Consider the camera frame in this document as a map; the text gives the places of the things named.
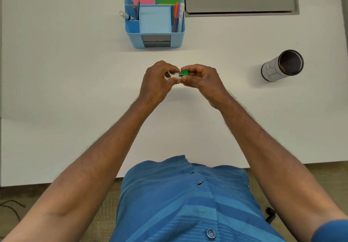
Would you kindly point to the white clear ruler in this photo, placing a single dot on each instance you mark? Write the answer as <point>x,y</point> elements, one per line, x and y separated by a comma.
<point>182,13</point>

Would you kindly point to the person's left thumb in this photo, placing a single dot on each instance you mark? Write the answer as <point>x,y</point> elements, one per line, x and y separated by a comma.
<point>174,81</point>

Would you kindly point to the black mesh cup white label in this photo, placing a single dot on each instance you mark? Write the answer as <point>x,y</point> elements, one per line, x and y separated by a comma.
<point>272,70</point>

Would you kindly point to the green binder clip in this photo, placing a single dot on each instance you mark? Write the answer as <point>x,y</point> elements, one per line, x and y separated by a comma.
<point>185,72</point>

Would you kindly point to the person's right thumb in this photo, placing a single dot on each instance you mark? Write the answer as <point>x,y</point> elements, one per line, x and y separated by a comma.
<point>190,80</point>

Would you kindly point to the black chair lever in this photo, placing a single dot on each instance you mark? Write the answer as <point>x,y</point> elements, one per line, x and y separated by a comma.
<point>270,214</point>

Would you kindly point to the white marker with grey cap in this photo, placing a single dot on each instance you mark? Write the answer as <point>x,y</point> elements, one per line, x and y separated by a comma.
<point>125,15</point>

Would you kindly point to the brown pencil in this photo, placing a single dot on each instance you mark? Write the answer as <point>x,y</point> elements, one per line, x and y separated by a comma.
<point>134,10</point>

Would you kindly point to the person's left hand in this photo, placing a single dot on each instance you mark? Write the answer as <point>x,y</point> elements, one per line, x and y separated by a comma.
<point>152,84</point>

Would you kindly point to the person's left forearm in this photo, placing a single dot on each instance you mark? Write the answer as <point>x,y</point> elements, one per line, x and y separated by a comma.
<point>87,168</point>

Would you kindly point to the blue plastic desk organizer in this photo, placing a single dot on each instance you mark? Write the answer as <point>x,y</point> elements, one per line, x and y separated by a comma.
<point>133,32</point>

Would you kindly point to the dark blue pencil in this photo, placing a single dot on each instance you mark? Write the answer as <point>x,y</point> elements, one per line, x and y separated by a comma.
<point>138,6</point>

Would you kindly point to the light blue sticky note pad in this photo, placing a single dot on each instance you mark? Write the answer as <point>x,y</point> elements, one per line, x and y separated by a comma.
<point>155,18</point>

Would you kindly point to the orange pen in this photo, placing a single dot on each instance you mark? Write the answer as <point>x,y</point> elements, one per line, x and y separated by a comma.
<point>175,14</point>

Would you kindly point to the person's right forearm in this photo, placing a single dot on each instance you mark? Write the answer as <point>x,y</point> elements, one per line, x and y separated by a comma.
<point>272,163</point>

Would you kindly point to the blue striped button shirt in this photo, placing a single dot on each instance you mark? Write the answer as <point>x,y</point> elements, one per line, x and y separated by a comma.
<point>174,203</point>

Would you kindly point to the person's right hand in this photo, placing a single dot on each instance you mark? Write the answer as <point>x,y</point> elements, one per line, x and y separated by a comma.
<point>208,82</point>

